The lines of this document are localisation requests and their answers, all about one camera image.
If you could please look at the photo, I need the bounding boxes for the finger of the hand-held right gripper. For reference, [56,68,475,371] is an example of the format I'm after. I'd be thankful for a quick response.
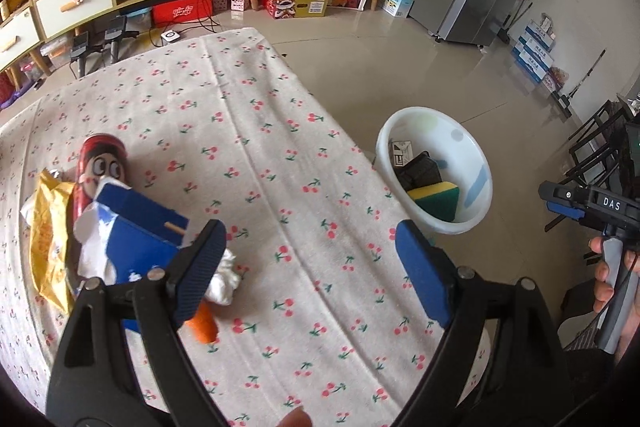
[538,181,591,204]
[546,201,587,221]

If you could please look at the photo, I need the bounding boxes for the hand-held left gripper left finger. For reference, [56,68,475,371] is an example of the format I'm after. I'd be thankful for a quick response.
[46,219,228,427]

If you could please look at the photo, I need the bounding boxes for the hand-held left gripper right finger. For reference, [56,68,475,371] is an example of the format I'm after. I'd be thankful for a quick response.
[395,219,583,427]

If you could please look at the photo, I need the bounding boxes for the white tissue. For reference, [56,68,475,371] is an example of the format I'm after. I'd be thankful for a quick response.
[202,248,247,306]

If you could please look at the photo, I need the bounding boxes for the blue paper carton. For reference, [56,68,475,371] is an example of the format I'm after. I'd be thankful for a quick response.
[75,184,191,333]

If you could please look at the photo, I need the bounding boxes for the yellow green sponge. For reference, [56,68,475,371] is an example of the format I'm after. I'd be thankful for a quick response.
[406,181,461,223]

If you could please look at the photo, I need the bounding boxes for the white patterned plastic bin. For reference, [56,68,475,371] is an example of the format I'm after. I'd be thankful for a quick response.
[376,107,493,235]

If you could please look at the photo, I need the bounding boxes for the white box with black print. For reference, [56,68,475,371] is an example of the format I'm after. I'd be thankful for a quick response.
[390,139,416,168]

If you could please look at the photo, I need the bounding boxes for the cartoon face metal can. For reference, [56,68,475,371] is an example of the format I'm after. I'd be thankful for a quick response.
[71,133,130,228]

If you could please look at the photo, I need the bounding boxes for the yellow plastic wrapper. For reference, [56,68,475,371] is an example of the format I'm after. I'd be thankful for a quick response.
[27,169,81,315]

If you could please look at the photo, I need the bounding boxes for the person's right hand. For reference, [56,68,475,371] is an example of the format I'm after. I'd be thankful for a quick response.
[589,237,640,365]

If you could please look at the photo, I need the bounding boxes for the person's left hand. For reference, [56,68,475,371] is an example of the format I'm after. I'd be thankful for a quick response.
[276,407,312,427]

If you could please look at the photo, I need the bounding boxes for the dark wooden chair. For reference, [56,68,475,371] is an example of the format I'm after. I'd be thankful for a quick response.
[542,99,628,233]

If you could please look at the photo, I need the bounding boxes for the orange scrap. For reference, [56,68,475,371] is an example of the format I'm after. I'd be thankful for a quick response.
[190,304,219,345]

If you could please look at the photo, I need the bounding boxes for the flat floor mop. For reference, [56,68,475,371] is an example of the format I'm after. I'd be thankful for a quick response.
[552,49,608,118]

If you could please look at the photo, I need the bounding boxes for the red patterned bag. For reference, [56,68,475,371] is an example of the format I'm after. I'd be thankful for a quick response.
[542,67,571,95]

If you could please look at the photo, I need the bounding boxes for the white and blue carton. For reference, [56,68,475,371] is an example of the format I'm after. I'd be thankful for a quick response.
[511,47,552,82]
[517,34,555,62]
[522,19,557,45]

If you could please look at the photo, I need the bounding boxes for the cherry print tablecloth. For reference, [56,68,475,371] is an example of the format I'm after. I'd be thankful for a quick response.
[0,27,493,427]

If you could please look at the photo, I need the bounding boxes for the black broom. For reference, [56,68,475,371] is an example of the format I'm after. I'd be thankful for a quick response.
[495,0,531,45]

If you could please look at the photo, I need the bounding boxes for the black handheld device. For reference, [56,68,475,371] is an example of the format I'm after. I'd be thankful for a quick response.
[69,32,91,78]
[102,16,141,62]

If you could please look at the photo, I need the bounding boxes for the blue and white box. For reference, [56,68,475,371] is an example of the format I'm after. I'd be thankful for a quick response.
[377,0,415,18]

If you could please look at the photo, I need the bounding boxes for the red box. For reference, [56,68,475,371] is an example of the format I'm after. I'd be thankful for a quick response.
[151,0,213,28]

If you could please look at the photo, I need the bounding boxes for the printed cardboard box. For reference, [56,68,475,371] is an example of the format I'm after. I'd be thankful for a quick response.
[263,0,331,18]

